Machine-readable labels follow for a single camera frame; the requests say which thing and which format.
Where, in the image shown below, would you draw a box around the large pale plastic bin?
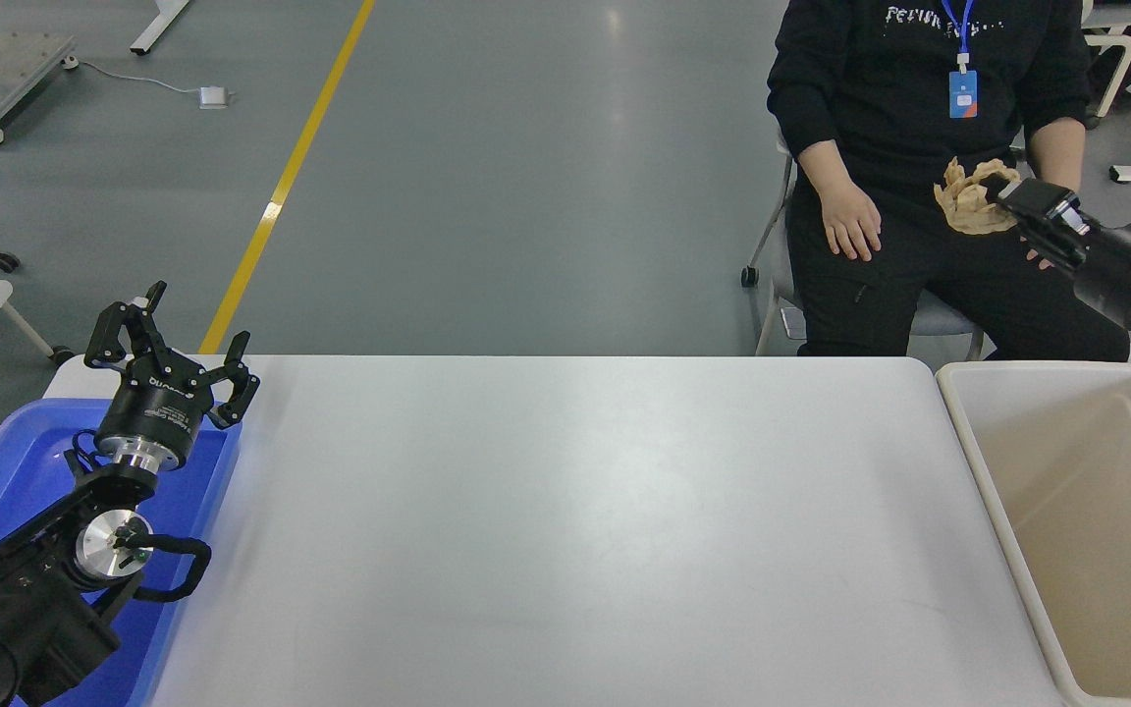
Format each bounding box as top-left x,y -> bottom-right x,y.
937,361 -> 1131,707

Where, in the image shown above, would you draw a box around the white table leg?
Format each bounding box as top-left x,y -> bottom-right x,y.
129,0 -> 191,56

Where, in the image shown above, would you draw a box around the seated person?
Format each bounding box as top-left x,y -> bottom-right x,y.
767,0 -> 1131,362

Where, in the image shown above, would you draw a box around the chair legs with casters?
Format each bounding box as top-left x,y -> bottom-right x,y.
0,196 -> 76,366

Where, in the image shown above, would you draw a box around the white grey office chair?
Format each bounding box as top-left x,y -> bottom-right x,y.
740,128 -> 1028,359

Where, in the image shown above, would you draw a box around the tan paper ball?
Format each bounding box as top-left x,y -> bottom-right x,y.
934,157 -> 1023,237

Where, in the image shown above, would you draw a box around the white floor cable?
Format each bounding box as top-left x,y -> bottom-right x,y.
75,61 -> 201,97

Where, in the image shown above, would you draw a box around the person's right hand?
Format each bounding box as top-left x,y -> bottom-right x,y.
821,182 -> 883,262

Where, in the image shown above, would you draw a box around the grey wheeled platform cart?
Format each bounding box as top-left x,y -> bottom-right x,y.
0,29 -> 79,148

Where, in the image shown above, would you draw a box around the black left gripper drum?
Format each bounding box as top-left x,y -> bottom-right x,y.
97,358 -> 218,464

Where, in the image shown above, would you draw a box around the white framed chair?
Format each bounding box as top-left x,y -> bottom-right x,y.
1081,0 -> 1131,124

